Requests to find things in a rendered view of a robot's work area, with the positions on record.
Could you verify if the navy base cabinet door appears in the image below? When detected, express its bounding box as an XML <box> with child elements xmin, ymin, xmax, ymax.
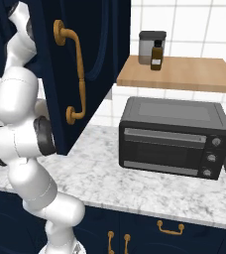
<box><xmin>118</xmin><ymin>231</ymin><xmax>226</xmax><ymax>254</ymax></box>
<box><xmin>72</xmin><ymin>205</ymin><xmax>121</xmax><ymax>254</ymax></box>

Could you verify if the navy base cabinet front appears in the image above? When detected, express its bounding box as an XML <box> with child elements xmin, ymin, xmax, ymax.
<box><xmin>0</xmin><ymin>188</ymin><xmax>50</xmax><ymax>254</ymax></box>

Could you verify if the black toaster oven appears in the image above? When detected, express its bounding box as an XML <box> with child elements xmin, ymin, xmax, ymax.
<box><xmin>118</xmin><ymin>96</ymin><xmax>226</xmax><ymax>181</ymax></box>

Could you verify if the brown glass bottle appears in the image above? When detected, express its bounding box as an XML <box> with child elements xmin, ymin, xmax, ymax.
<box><xmin>150</xmin><ymin>39</ymin><xmax>164</xmax><ymax>71</ymax></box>

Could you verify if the grey lidded canister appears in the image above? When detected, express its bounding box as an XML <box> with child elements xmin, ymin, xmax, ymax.
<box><xmin>138</xmin><ymin>30</ymin><xmax>168</xmax><ymax>65</ymax></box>

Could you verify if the navy drawer front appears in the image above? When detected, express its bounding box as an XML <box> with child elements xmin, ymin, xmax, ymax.
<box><xmin>118</xmin><ymin>211</ymin><xmax>226</xmax><ymax>254</ymax></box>

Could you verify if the long brass door handle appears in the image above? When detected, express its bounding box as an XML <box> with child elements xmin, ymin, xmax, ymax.
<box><xmin>53</xmin><ymin>19</ymin><xmax>87</xmax><ymax>126</ymax></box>

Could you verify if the wooden wall shelf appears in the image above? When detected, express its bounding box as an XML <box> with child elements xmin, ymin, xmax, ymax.
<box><xmin>116</xmin><ymin>55</ymin><xmax>226</xmax><ymax>94</ymax></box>

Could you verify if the short brass cabinet handle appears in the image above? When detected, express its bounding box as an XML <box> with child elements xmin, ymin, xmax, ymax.
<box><xmin>123</xmin><ymin>233</ymin><xmax>132</xmax><ymax>254</ymax></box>
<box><xmin>107</xmin><ymin>230</ymin><xmax>115</xmax><ymax>254</ymax></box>

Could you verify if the brass drawer handle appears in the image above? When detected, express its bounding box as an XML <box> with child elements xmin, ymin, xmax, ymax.
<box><xmin>157</xmin><ymin>219</ymin><xmax>185</xmax><ymax>236</ymax></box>

